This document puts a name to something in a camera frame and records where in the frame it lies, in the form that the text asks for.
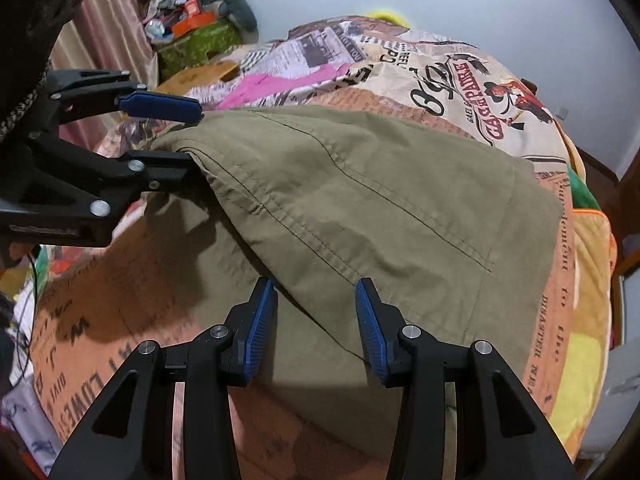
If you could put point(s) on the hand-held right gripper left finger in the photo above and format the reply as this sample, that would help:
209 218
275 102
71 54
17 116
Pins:
260 330

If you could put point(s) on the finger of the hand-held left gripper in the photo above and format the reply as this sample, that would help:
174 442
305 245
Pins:
160 106
160 170

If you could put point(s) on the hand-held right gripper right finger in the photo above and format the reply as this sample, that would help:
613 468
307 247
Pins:
372 330

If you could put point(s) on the olive green pants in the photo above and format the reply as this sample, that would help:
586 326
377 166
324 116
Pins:
375 185

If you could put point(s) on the wooden lap tray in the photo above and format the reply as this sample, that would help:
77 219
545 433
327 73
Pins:
200 76

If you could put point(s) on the green storage box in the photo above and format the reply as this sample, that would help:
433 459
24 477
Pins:
195 45

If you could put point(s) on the striped pink curtain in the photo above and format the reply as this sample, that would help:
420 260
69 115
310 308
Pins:
110 25

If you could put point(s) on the orange box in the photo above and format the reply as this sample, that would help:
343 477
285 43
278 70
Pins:
192 22

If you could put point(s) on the small red box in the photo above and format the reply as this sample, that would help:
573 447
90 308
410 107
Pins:
192 7

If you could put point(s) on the grey plush pillow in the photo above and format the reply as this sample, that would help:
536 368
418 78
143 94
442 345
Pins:
240 10

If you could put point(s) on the yellow plush blanket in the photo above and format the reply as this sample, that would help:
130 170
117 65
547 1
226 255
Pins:
590 360

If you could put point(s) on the yellow foam tube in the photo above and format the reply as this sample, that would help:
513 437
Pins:
387 14

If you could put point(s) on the white patterned cloth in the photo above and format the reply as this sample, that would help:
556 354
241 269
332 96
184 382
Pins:
25 425

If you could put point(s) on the newspaper print bed cover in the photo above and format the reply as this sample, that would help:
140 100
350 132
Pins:
450 85

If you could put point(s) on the white wall outlet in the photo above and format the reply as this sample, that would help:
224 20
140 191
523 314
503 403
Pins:
562 113

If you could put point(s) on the wooden bed post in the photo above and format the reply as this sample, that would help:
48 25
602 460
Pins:
529 87

